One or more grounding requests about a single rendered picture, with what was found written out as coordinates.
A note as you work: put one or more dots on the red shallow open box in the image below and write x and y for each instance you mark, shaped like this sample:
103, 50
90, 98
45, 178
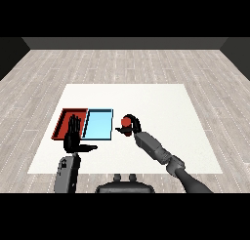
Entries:
63, 125

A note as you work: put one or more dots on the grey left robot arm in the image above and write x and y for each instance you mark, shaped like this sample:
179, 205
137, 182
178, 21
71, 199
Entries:
66, 174

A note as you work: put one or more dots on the light blue shallow open box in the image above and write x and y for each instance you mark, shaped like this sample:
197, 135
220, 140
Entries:
97, 124

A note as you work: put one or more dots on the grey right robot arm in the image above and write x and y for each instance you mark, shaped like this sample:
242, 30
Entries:
166, 159

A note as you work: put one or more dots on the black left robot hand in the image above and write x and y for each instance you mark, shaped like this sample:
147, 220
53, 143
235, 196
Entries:
72, 141

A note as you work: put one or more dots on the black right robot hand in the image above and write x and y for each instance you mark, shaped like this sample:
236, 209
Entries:
136, 123

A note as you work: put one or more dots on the dark grey robot body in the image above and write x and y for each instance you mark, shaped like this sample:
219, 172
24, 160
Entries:
125, 185

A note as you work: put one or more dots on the small red can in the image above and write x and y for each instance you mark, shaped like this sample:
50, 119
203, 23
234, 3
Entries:
126, 123

